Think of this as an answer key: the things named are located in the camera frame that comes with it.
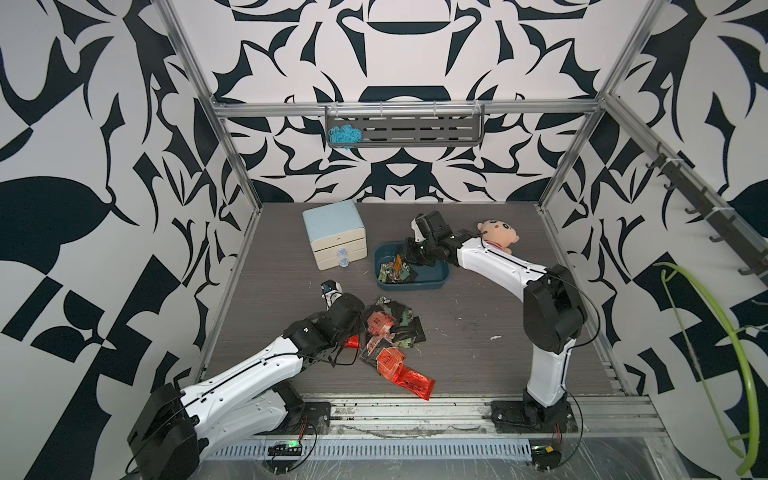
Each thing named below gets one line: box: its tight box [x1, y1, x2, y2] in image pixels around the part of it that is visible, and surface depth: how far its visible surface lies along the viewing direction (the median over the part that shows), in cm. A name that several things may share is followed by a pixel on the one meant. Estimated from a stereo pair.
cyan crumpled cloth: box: [328, 124, 363, 150], surface depth 93 cm
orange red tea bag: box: [377, 347, 406, 380], surface depth 84 cm
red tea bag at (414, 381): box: [392, 365, 436, 401], surface depth 81 cm
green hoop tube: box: [653, 262, 760, 475], surface depth 57 cm
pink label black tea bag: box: [367, 311, 396, 336], surface depth 89 cm
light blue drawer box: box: [302, 200, 367, 270], surface depth 98 cm
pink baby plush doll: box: [477, 219, 520, 255], surface depth 104 cm
